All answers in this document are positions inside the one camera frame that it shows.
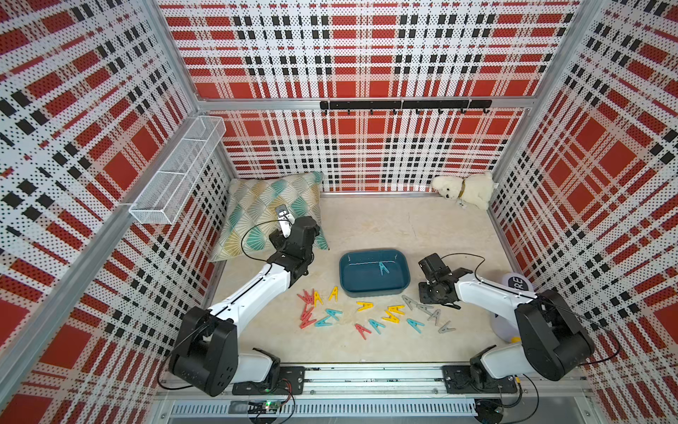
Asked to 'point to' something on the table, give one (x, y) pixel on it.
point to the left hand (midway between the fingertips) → (297, 223)
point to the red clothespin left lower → (304, 321)
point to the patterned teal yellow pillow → (252, 215)
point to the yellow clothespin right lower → (391, 317)
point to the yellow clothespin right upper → (395, 308)
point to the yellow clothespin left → (317, 296)
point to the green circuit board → (265, 407)
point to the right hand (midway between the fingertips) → (431, 294)
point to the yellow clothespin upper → (335, 292)
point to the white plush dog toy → (478, 189)
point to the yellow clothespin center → (365, 306)
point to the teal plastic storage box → (360, 276)
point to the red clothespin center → (360, 329)
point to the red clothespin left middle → (305, 314)
